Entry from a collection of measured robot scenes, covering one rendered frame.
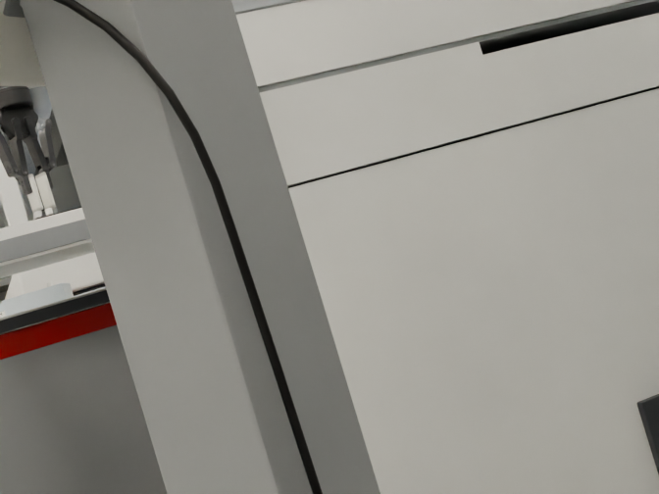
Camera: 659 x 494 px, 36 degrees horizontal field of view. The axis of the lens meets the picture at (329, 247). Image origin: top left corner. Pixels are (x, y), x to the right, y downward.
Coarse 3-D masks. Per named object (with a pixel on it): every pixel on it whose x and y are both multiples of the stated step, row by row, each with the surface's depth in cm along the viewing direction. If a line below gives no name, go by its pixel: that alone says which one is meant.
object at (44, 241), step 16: (80, 208) 173; (16, 224) 169; (32, 224) 170; (48, 224) 171; (64, 224) 171; (80, 224) 172; (0, 240) 168; (16, 240) 169; (32, 240) 170; (48, 240) 170; (64, 240) 171; (80, 240) 172; (0, 256) 168; (16, 256) 168; (32, 256) 170; (48, 256) 176; (64, 256) 185; (0, 272) 180; (16, 272) 190
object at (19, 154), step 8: (16, 120) 190; (16, 128) 189; (8, 136) 191; (16, 136) 189; (16, 144) 190; (16, 152) 190; (24, 152) 190; (16, 160) 190; (24, 160) 190; (24, 168) 189
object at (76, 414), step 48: (0, 336) 189; (48, 336) 192; (96, 336) 195; (0, 384) 188; (48, 384) 191; (96, 384) 194; (0, 432) 187; (48, 432) 190; (96, 432) 193; (144, 432) 196; (0, 480) 186; (48, 480) 189; (96, 480) 192; (144, 480) 194
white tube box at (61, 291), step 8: (48, 288) 203; (56, 288) 204; (64, 288) 204; (24, 296) 203; (32, 296) 203; (40, 296) 203; (48, 296) 203; (56, 296) 204; (64, 296) 204; (72, 296) 210; (8, 304) 203; (16, 304) 203; (24, 304) 203; (32, 304) 203; (40, 304) 203; (8, 312) 203; (16, 312) 203
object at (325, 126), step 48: (480, 48) 153; (528, 48) 156; (576, 48) 158; (624, 48) 161; (288, 96) 142; (336, 96) 145; (384, 96) 147; (432, 96) 149; (480, 96) 152; (528, 96) 155; (576, 96) 158; (288, 144) 141; (336, 144) 144; (384, 144) 146; (432, 144) 149
